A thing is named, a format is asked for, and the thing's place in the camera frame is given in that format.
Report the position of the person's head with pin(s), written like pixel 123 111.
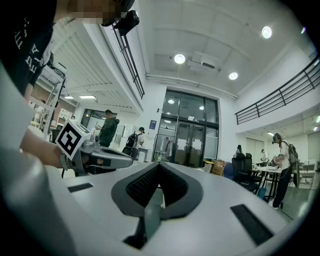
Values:
pixel 95 11

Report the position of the white metal rack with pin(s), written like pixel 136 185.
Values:
pixel 53 100

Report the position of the ceiling air conditioner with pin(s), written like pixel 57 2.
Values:
pixel 203 61

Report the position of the white work table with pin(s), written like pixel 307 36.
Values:
pixel 272 170

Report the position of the rectangular ceiling light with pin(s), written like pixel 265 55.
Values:
pixel 87 97
pixel 69 97

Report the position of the black glass door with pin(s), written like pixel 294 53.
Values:
pixel 190 130

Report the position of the cardboard box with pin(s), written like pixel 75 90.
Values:
pixel 218 167

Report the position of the black office chair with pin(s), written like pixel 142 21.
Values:
pixel 243 170

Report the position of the round ceiling light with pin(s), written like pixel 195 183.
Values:
pixel 233 75
pixel 266 32
pixel 179 58

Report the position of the black head-worn camera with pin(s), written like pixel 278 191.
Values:
pixel 127 22

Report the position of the black backpack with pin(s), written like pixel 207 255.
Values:
pixel 130 140
pixel 293 152

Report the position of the tall white cabinet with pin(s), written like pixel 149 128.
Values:
pixel 125 133

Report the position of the person's left hand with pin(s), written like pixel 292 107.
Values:
pixel 100 161

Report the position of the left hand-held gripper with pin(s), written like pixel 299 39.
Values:
pixel 70 140

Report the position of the person's black t-shirt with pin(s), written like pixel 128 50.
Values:
pixel 17 37

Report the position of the grey chair black legs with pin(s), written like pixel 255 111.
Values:
pixel 207 168

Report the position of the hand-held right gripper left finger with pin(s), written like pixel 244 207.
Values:
pixel 100 197

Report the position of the black clothes rack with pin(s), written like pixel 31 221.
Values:
pixel 163 147

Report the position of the blue wall poster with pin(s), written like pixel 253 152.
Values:
pixel 153 127

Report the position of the black metal railing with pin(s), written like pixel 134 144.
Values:
pixel 280 97
pixel 131 65

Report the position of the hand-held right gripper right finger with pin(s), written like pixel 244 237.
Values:
pixel 220 200

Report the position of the person's left forearm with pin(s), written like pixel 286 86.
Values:
pixel 40 150

